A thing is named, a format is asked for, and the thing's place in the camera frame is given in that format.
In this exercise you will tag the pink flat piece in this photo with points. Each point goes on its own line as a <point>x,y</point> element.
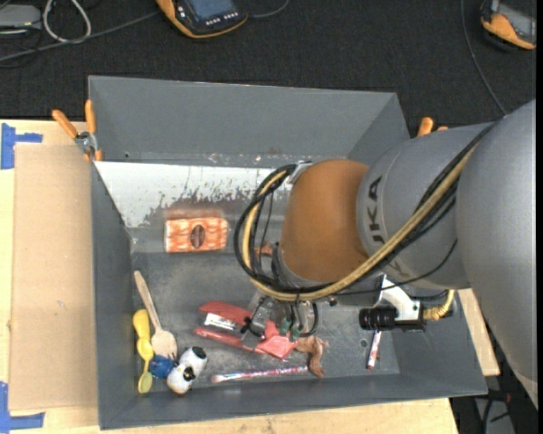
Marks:
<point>278,346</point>

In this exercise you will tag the red stapler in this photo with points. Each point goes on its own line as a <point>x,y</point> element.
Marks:
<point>221,314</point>

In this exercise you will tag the long pink striped stick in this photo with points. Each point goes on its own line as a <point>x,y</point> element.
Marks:
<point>258,373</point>

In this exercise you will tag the brown toy animal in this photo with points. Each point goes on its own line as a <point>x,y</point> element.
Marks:
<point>316,355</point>

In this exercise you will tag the small orange thing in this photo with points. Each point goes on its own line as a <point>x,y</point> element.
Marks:
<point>265,249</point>

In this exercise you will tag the white and black toy animal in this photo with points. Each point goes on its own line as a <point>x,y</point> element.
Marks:
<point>187,369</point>

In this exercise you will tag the wooden spoon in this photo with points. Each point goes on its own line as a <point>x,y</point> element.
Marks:
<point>163,339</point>

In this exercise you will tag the orange and white packet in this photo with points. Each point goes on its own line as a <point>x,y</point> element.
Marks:
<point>194,234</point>

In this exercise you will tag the blue toy piece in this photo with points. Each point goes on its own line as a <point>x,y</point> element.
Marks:
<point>162,366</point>

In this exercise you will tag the short red striped stick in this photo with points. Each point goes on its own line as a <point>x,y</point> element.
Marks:
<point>374,351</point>

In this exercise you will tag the yellow plastic spoon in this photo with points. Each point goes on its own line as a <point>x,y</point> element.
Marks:
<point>141,321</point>

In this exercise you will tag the grey metal bin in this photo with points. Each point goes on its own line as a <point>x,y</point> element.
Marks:
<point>235,120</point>

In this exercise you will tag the brown cardboard board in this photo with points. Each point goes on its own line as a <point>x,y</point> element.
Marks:
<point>50,265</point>

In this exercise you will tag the black cylinder on white bracket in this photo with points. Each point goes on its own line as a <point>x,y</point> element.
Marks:
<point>380,318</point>

